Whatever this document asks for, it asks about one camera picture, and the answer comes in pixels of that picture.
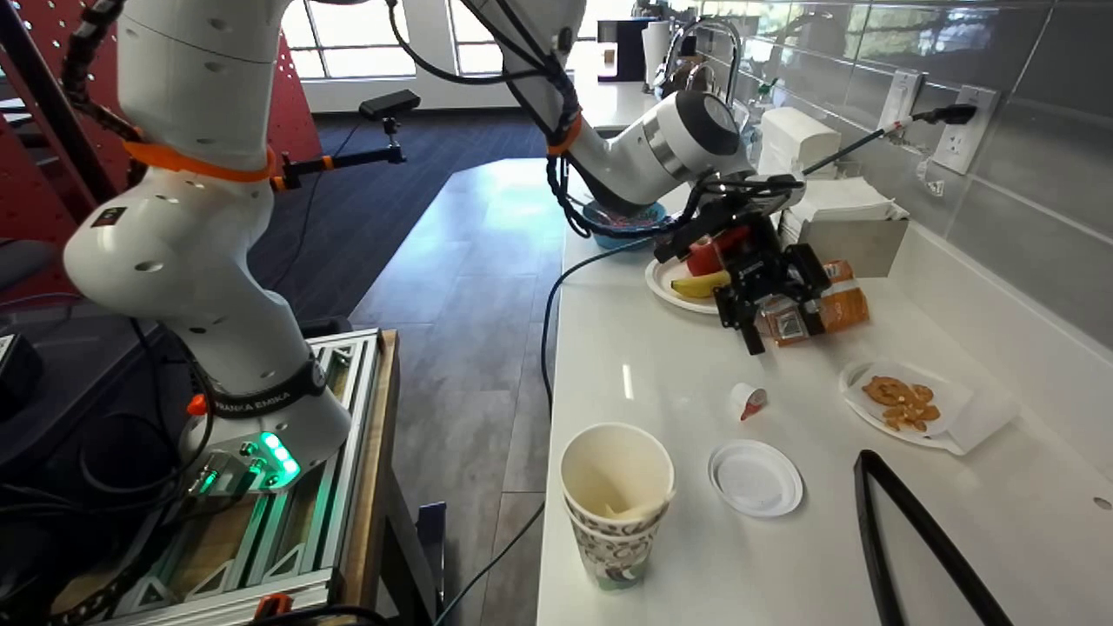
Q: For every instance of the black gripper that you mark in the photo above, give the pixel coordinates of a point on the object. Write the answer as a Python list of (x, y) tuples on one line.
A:
[(768, 255)]

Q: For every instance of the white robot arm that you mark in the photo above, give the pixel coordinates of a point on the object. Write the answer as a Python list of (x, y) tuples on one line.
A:
[(195, 267)]

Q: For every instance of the white plate with snacks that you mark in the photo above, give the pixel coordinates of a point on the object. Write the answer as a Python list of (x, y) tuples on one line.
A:
[(865, 418)]

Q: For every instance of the yellow banana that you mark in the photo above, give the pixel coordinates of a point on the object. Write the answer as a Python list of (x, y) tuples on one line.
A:
[(696, 285)]

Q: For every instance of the red tomato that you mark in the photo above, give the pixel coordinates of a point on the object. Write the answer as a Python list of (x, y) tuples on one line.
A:
[(715, 253)]

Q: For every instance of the small white creamer cup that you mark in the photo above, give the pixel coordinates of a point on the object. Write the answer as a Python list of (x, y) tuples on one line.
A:
[(748, 402)]

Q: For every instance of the white box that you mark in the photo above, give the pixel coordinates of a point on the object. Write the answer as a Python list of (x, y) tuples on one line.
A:
[(854, 228)]

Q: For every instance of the brown pretzel snacks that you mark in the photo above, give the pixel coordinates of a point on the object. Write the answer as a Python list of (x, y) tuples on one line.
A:
[(901, 402)]

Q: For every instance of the white round cup lid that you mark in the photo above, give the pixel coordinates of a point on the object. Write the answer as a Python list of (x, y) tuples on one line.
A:
[(755, 476)]

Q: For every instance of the blue bowl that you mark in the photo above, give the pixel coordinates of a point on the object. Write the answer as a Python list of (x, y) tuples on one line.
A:
[(615, 220)]

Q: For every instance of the white paper napkin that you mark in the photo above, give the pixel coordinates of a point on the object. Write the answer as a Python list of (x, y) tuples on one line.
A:
[(982, 418)]

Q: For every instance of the patterned paper cup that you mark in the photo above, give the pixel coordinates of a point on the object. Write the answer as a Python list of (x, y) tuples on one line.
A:
[(615, 509)]

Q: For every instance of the black tongs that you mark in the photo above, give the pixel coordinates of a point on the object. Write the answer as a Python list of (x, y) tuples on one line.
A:
[(927, 539)]

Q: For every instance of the black countertop appliance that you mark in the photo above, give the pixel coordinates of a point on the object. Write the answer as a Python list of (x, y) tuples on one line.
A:
[(623, 50)]

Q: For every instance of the aluminium robot cart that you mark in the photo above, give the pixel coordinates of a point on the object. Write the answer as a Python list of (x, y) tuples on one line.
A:
[(348, 465)]

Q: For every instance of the bright window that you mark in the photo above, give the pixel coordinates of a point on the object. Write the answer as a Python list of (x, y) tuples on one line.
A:
[(348, 36)]

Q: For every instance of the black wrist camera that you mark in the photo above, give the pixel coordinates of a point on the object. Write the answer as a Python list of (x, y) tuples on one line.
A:
[(742, 194)]

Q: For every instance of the black camera on stand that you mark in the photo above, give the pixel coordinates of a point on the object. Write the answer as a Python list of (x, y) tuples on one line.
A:
[(389, 104)]

